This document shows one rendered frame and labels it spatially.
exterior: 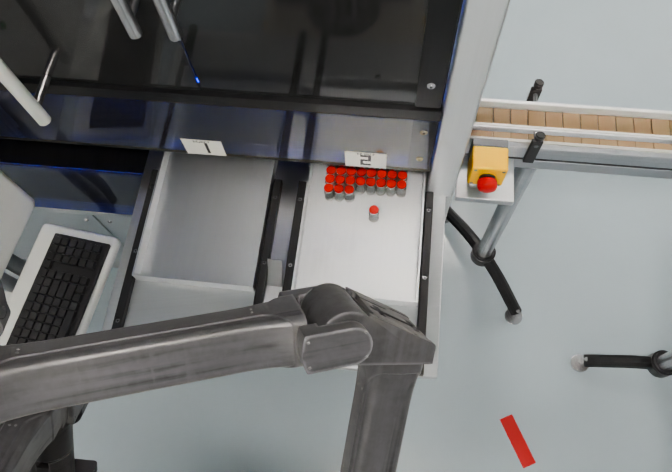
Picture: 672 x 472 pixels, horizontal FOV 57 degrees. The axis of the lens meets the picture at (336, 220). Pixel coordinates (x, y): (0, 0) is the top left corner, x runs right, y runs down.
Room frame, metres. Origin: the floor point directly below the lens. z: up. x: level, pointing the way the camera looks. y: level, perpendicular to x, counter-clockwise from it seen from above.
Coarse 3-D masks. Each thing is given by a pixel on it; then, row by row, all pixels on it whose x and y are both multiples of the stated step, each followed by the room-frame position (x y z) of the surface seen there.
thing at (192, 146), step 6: (180, 138) 0.69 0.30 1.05; (186, 144) 0.69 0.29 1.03; (192, 144) 0.69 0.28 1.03; (198, 144) 0.69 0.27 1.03; (210, 144) 0.68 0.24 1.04; (216, 144) 0.68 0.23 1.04; (186, 150) 0.69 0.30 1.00; (192, 150) 0.69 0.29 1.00; (198, 150) 0.69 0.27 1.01; (204, 150) 0.68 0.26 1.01; (210, 150) 0.68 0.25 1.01; (216, 150) 0.68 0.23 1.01; (222, 150) 0.68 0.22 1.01
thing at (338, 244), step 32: (320, 192) 0.62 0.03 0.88; (416, 192) 0.59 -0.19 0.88; (320, 224) 0.54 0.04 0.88; (352, 224) 0.53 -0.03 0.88; (384, 224) 0.52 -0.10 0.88; (416, 224) 0.51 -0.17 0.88; (320, 256) 0.47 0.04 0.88; (352, 256) 0.46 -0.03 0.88; (384, 256) 0.45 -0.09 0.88; (416, 256) 0.44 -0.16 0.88; (352, 288) 0.39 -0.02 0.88; (384, 288) 0.38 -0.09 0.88; (416, 288) 0.36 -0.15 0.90
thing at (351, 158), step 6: (348, 156) 0.62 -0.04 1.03; (354, 156) 0.62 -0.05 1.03; (372, 156) 0.61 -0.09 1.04; (378, 156) 0.61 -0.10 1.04; (384, 156) 0.60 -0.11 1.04; (348, 162) 0.62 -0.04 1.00; (354, 162) 0.62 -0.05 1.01; (366, 162) 0.61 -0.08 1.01; (372, 162) 0.61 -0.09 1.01; (378, 162) 0.61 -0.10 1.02; (384, 162) 0.60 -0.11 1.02; (384, 168) 0.60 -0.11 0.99
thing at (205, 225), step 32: (192, 160) 0.74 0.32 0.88; (224, 160) 0.73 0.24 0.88; (256, 160) 0.72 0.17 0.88; (160, 192) 0.66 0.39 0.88; (192, 192) 0.65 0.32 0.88; (224, 192) 0.65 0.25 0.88; (256, 192) 0.64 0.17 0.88; (160, 224) 0.58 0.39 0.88; (192, 224) 0.57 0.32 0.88; (224, 224) 0.57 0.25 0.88; (256, 224) 0.56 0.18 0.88; (160, 256) 0.51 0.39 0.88; (192, 256) 0.50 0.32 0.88; (224, 256) 0.49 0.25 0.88; (256, 256) 0.47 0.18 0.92; (224, 288) 0.42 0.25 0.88
